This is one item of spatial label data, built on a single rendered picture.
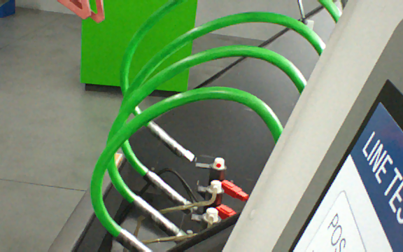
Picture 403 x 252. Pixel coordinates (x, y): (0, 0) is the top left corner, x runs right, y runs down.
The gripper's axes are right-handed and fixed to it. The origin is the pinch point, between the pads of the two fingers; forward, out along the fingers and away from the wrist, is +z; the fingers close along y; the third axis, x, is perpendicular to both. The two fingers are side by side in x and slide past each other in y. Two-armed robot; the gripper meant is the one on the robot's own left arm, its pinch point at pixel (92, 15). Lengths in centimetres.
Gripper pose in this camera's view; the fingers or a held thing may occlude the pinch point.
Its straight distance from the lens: 81.0
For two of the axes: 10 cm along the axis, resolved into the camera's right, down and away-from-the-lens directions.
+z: 5.2, 8.5, -0.3
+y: 2.3, -1.0, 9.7
